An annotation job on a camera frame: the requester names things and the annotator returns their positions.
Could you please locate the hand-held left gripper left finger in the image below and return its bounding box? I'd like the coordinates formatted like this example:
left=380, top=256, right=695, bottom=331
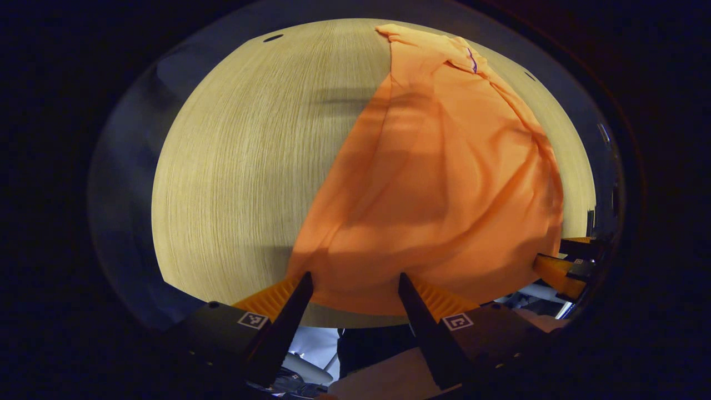
left=164, top=271, right=314, bottom=388

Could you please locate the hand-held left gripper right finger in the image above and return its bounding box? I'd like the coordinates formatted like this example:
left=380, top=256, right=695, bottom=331
left=398, top=272, right=562, bottom=391

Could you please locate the orange T-shirt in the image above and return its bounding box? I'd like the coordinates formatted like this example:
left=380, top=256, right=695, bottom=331
left=286, top=23, right=564, bottom=317

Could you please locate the person's dark clothing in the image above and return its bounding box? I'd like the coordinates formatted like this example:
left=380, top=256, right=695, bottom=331
left=337, top=325, right=420, bottom=379

